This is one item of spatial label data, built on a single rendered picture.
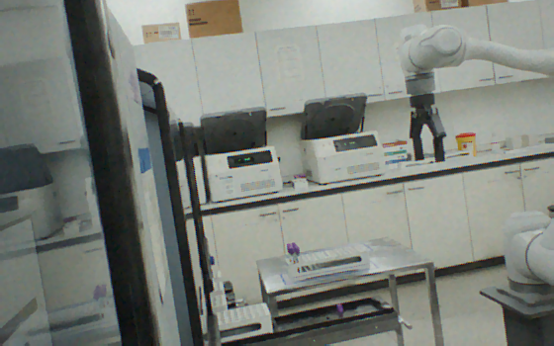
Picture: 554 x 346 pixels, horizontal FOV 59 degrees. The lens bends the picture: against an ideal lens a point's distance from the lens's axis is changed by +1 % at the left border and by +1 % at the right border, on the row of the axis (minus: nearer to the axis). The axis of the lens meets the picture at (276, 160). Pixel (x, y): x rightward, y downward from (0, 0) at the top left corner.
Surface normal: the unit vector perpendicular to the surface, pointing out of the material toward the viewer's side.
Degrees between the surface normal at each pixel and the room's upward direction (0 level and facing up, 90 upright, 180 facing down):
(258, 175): 90
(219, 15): 90
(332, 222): 90
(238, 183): 90
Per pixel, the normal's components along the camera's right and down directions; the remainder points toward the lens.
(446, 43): -0.10, 0.04
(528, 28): 0.18, 0.03
